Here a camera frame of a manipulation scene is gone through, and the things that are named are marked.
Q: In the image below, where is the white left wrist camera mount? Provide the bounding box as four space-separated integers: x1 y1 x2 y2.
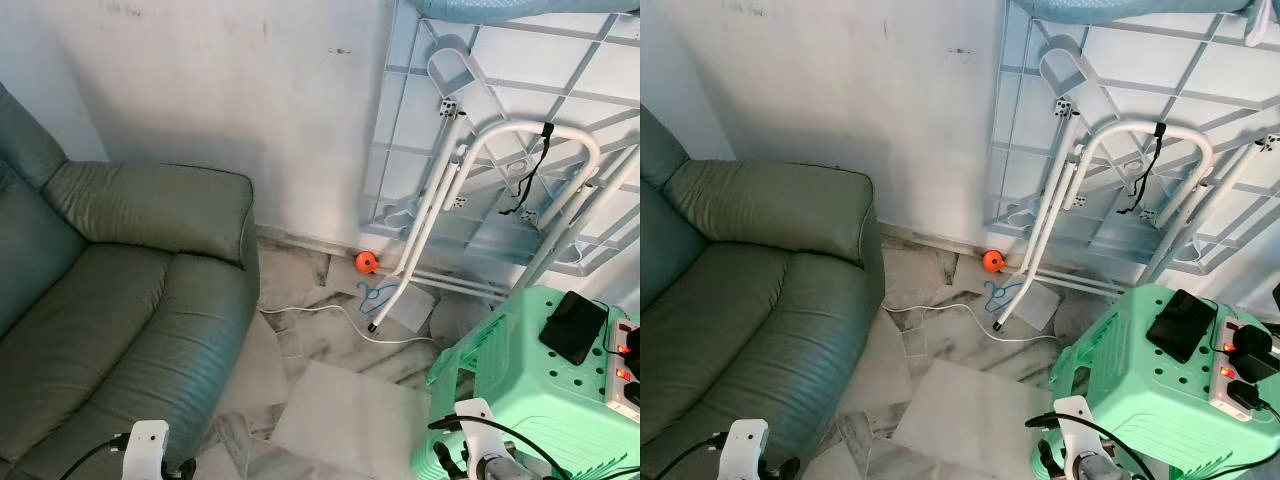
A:
725 420 771 480
122 420 171 480

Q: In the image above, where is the white folding plastic table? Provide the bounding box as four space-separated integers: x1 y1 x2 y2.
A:
358 0 641 336
985 0 1280 331

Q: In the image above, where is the light teal cloth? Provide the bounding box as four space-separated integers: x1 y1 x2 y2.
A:
410 0 641 26
1020 0 1257 26

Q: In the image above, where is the mint green plastic stool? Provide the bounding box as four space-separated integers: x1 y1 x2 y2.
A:
1050 283 1280 473
425 285 641 477

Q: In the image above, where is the thin white cable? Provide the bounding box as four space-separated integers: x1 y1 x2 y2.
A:
885 302 1059 343
262 303 441 346

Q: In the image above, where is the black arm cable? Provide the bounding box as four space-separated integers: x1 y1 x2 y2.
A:
428 414 571 480
640 432 727 471
1025 412 1173 480
60 432 131 480

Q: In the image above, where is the green leather sofa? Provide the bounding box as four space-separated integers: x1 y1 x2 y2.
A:
640 108 887 471
0 85 262 477

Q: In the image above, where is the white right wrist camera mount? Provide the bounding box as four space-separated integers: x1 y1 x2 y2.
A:
455 398 501 461
1055 396 1101 457

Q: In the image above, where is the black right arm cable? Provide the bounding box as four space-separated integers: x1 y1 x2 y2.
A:
1025 412 1173 480
428 414 571 480

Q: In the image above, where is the black strap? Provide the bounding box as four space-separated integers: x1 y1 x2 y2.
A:
500 121 556 216
1117 121 1169 213

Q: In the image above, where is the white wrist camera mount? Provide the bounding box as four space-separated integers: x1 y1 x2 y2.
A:
725 420 771 480
455 398 501 461
1055 396 1101 457
122 420 171 480

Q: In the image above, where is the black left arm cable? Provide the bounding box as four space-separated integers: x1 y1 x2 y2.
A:
640 432 727 471
60 432 131 480

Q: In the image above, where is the small translucent plastic sheet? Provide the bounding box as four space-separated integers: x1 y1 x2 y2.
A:
1010 282 1062 329
385 288 437 333

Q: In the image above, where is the white power strip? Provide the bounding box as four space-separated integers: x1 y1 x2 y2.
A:
1210 318 1280 422
605 318 641 412

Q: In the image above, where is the black flat phone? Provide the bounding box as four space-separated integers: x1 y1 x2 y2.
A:
1147 290 1220 364
540 291 609 366

